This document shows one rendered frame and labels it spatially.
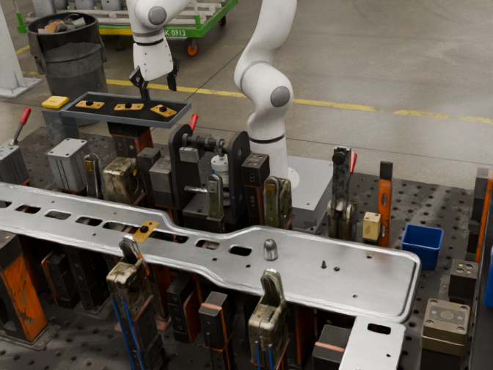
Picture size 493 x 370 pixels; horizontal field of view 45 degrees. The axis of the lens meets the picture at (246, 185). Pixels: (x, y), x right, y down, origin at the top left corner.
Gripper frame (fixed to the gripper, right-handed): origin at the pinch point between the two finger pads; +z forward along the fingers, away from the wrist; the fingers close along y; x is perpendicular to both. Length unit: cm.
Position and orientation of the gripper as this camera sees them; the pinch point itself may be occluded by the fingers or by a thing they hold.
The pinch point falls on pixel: (159, 92)
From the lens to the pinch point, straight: 170.9
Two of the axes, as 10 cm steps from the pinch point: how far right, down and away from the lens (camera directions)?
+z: 0.9, 8.4, 5.4
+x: 6.8, 3.5, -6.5
